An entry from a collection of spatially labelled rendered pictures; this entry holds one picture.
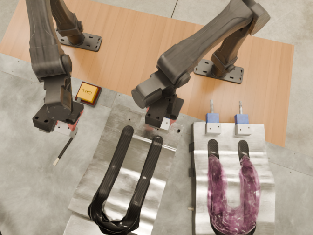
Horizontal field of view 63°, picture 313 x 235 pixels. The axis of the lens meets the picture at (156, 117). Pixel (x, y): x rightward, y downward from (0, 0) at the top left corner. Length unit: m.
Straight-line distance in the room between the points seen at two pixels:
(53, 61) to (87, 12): 0.60
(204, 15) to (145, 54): 1.21
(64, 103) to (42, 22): 0.20
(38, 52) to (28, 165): 0.50
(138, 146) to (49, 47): 0.42
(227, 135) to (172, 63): 0.43
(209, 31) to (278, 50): 0.63
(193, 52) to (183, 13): 1.61
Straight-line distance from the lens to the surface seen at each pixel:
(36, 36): 0.69
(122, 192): 0.84
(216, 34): 0.64
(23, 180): 1.05
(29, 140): 1.07
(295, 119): 2.10
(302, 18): 2.51
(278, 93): 1.15
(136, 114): 0.93
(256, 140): 0.99
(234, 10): 0.67
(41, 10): 0.70
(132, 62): 1.08
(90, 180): 0.86
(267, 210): 0.96
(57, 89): 0.66
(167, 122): 0.84
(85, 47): 1.12
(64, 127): 0.86
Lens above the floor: 1.76
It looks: 75 degrees down
